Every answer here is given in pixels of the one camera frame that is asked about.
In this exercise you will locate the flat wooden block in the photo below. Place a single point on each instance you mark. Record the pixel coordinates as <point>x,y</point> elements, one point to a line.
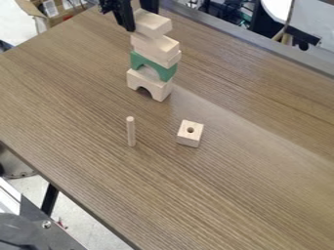
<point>170,62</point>

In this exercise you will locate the wooden rectangle block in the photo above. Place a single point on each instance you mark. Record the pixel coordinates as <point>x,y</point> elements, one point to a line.
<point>155,45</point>
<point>153,23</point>

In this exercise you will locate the wooden dowel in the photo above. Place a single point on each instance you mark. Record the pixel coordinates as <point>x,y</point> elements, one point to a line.
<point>130,131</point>

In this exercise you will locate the wooden arch block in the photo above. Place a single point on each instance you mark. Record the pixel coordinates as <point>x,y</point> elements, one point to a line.
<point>150,84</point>

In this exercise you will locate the wooden cube with hole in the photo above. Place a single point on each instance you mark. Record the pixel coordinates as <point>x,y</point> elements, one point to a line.
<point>189,135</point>

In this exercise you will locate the green arch block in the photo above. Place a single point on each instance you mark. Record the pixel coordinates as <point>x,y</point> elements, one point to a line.
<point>166,73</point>

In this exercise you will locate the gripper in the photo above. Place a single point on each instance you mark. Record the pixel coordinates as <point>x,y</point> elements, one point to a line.
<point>106,4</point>

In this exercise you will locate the cardboard box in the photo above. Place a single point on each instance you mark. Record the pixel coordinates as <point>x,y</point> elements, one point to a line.
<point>54,11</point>

